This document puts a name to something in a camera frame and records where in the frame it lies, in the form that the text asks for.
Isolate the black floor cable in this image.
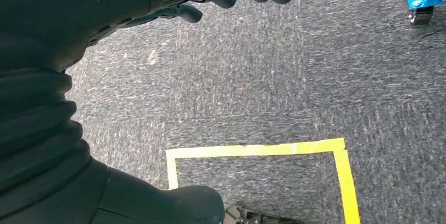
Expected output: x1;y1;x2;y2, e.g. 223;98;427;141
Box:
420;26;446;40

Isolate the yellow floor tape square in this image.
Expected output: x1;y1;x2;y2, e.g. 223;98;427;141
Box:
165;137;361;224

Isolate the dark robot foot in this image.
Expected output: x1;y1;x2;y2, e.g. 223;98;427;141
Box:
222;204;304;224

